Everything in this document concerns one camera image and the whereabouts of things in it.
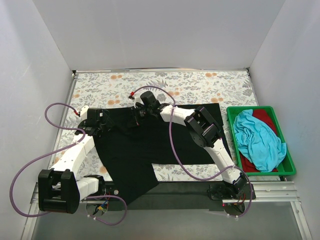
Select black t shirt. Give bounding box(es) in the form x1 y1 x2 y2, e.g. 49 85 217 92
94 107 213 205

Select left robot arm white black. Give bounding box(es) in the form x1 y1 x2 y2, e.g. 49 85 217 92
38 105 113 214

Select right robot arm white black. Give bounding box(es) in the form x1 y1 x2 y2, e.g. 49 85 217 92
129 91 251 199

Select floral table mat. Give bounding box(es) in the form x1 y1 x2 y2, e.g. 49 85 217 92
49 70 260 183

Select red t shirt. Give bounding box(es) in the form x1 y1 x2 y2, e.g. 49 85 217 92
239 108 278 173

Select cyan t shirt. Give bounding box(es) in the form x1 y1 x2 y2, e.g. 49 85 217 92
233 109 287 173

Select green plastic bin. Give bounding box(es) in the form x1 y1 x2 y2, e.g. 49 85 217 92
226 106 296 176

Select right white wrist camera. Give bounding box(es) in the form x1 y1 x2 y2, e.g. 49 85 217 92
128 91 143 108

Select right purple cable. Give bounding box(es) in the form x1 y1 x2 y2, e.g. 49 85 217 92
128 85 255 219

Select purple cable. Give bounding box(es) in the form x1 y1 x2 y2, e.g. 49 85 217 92
9 102 128 226
128 85 255 219

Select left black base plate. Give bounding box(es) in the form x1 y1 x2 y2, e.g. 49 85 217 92
97 181 121 200

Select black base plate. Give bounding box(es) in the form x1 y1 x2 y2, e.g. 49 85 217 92
97 181 121 200
206 182 251 201

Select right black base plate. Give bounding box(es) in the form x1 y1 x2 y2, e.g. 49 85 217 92
206 182 251 201

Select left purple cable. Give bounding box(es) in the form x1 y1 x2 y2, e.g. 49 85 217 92
9 102 128 226

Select aluminium frame rail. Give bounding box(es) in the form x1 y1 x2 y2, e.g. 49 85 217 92
31 181 301 206

